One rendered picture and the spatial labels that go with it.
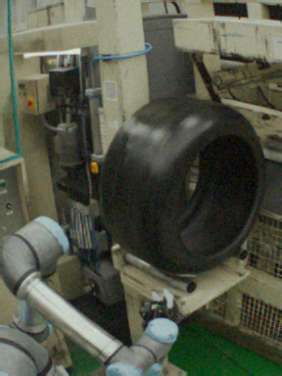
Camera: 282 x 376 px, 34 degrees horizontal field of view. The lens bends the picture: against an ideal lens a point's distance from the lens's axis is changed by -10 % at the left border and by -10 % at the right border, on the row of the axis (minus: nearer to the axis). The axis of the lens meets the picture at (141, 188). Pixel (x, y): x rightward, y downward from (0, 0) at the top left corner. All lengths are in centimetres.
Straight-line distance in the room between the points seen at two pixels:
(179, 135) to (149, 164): 12
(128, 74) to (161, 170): 46
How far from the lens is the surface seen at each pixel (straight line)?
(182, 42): 182
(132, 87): 176
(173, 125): 146
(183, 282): 167
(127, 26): 173
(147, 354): 109
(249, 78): 180
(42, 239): 119
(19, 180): 203
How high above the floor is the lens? 184
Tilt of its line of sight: 22 degrees down
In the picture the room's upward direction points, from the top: 5 degrees counter-clockwise
